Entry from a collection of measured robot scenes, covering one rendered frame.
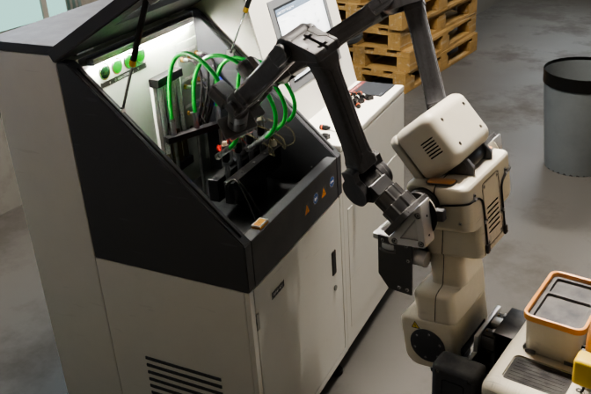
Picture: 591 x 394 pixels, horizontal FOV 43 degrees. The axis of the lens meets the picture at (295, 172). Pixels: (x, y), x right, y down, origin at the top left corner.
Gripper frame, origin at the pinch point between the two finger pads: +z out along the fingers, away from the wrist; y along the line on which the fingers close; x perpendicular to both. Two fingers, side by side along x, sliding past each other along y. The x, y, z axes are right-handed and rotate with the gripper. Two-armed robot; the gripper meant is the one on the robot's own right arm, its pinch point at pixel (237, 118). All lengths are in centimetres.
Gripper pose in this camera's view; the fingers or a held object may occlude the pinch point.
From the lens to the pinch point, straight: 243.2
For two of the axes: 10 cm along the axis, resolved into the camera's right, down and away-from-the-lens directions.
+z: -4.8, 4.6, 7.4
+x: -6.6, 3.6, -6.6
